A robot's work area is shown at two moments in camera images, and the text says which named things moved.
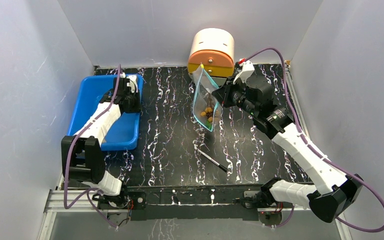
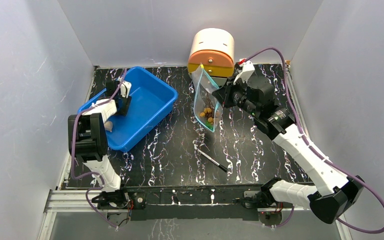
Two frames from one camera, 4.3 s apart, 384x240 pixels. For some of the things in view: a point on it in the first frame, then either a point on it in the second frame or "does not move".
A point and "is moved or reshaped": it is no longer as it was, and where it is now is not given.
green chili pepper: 209,125 does not move
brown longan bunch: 208,110 does not move
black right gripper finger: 225,94 does not move
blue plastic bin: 125,134 is moved or reshaped
